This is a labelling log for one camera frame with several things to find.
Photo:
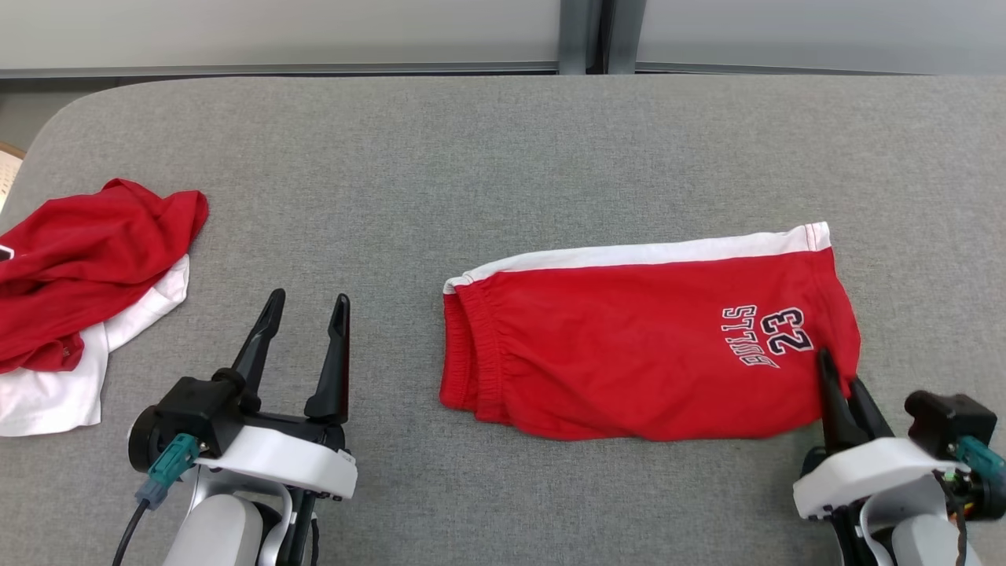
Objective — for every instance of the red white basketball shorts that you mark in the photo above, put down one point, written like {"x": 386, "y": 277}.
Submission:
{"x": 629, "y": 346}

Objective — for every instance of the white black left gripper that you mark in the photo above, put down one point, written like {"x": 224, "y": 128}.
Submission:
{"x": 291, "y": 464}

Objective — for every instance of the grey wall base rail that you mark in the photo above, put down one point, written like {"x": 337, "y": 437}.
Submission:
{"x": 275, "y": 70}
{"x": 825, "y": 68}

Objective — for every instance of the white wood-rimmed chair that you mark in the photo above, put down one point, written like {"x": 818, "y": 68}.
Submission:
{"x": 8, "y": 177}

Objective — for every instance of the grey partition post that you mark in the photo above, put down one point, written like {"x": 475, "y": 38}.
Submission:
{"x": 625, "y": 35}
{"x": 580, "y": 35}

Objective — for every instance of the red white t-shirt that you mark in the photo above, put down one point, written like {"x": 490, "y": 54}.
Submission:
{"x": 78, "y": 259}

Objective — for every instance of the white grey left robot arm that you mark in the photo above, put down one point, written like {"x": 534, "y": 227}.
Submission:
{"x": 212, "y": 527}

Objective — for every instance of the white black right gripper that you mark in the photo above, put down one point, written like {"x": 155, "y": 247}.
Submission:
{"x": 872, "y": 468}

